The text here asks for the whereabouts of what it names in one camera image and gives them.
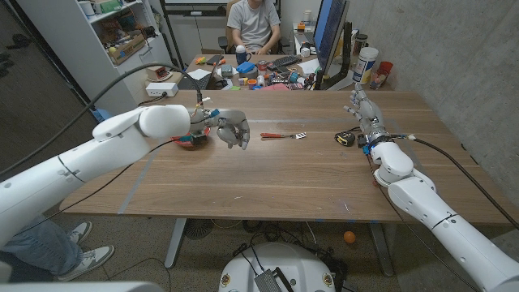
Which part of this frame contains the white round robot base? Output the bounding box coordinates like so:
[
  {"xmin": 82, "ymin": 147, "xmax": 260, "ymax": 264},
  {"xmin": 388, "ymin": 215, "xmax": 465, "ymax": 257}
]
[{"xmin": 218, "ymin": 242, "xmax": 337, "ymax": 292}]

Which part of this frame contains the grey ribbed module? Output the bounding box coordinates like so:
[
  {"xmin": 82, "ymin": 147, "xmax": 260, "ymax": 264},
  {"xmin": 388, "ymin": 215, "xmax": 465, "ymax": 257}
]
[{"xmin": 254, "ymin": 268, "xmax": 282, "ymax": 292}]

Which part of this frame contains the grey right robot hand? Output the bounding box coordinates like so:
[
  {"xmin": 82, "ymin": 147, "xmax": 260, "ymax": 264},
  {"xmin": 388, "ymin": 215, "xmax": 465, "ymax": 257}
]
[{"xmin": 343, "ymin": 83, "xmax": 391, "ymax": 147}]

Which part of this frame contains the round floor fan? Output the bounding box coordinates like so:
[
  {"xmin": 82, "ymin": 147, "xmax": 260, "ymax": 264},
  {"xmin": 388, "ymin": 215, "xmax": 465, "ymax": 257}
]
[{"xmin": 184, "ymin": 218, "xmax": 215, "ymax": 240}]

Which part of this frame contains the black laptop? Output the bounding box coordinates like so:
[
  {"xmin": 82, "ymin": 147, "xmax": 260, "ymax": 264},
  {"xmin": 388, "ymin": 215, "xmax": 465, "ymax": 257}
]
[{"xmin": 177, "ymin": 52, "xmax": 224, "ymax": 91}]

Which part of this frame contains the black yellow tape measure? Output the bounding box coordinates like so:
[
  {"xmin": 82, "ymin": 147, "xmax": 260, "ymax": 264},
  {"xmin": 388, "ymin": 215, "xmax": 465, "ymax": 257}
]
[{"xmin": 334, "ymin": 127, "xmax": 362, "ymax": 148}]

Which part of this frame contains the dark jar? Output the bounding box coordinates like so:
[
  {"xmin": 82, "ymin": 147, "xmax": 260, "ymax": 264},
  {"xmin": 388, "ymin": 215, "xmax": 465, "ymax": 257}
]
[{"xmin": 353, "ymin": 33, "xmax": 369, "ymax": 57}]

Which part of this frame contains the white shelf unit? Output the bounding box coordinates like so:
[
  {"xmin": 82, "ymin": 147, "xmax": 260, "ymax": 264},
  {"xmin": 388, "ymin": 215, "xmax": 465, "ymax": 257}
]
[{"xmin": 15, "ymin": 0, "xmax": 175, "ymax": 126}]

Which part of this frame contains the person in grey t-shirt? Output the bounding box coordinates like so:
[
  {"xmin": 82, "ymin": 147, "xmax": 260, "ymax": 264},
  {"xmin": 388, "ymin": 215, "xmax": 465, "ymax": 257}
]
[{"xmin": 225, "ymin": 0, "xmax": 281, "ymax": 56}]

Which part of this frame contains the computer monitor with black stand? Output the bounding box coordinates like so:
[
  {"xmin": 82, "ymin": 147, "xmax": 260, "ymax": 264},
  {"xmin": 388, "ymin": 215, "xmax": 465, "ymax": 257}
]
[{"xmin": 312, "ymin": 0, "xmax": 353, "ymax": 91}]

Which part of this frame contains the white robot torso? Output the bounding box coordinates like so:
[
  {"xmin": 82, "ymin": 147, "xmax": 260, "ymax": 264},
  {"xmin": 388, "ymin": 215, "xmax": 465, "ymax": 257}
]
[{"xmin": 0, "ymin": 281, "xmax": 165, "ymax": 292}]

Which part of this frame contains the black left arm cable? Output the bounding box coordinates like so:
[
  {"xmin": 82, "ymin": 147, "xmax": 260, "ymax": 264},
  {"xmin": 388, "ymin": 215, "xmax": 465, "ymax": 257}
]
[{"xmin": 0, "ymin": 62, "xmax": 204, "ymax": 178}]

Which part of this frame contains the white power box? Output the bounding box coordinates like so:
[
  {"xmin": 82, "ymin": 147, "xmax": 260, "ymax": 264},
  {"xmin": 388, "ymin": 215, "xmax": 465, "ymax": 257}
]
[{"xmin": 145, "ymin": 82, "xmax": 179, "ymax": 98}]

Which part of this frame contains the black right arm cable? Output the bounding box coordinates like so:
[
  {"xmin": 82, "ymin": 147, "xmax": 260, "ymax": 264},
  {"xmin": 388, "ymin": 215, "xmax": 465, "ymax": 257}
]
[{"xmin": 409, "ymin": 135, "xmax": 519, "ymax": 230}]

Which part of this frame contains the white paper sheet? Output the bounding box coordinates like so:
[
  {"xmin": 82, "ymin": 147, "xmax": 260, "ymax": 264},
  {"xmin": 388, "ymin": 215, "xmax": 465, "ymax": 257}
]
[{"xmin": 184, "ymin": 68, "xmax": 212, "ymax": 81}]

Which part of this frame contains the person in blue jeans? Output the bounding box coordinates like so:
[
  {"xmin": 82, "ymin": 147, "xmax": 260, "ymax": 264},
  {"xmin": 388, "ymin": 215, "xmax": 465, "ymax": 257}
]
[{"xmin": 0, "ymin": 218, "xmax": 116, "ymax": 283}]

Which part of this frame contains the small beige box device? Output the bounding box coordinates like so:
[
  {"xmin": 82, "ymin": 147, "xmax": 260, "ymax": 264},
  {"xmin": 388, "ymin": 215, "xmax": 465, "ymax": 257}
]
[{"xmin": 144, "ymin": 61, "xmax": 174, "ymax": 83}]

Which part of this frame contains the white canister with blue label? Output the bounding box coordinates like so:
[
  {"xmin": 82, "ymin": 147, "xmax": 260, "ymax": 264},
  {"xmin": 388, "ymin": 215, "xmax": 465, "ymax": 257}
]
[{"xmin": 351, "ymin": 46, "xmax": 380, "ymax": 85}]

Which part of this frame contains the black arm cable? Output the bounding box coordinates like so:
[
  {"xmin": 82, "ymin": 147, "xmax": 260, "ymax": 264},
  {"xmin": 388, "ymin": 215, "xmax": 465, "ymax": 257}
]
[
  {"xmin": 409, "ymin": 135, "xmax": 519, "ymax": 230},
  {"xmin": 0, "ymin": 62, "xmax": 204, "ymax": 178}
]

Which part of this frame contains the black keyboard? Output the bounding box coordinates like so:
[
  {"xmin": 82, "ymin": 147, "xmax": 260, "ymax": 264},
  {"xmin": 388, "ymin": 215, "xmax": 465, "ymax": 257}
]
[{"xmin": 267, "ymin": 54, "xmax": 303, "ymax": 71}]

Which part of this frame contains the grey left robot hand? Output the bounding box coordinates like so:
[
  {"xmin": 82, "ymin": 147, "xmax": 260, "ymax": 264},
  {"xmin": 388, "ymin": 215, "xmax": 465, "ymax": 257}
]
[{"xmin": 188, "ymin": 107, "xmax": 251, "ymax": 152}]

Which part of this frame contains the cardboard box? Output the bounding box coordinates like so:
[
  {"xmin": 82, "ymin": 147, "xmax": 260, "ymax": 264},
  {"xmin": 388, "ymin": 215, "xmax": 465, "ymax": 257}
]
[{"xmin": 108, "ymin": 33, "xmax": 148, "ymax": 66}]

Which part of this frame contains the red bowl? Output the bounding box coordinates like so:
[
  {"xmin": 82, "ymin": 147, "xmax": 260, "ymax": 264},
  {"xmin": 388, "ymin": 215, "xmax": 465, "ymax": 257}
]
[{"xmin": 169, "ymin": 126, "xmax": 212, "ymax": 151}]

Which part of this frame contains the grey table leg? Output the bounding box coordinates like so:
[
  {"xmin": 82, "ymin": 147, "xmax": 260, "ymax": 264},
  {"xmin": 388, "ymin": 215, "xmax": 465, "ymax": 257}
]
[
  {"xmin": 367, "ymin": 221, "xmax": 395, "ymax": 277},
  {"xmin": 164, "ymin": 217, "xmax": 188, "ymax": 269}
]

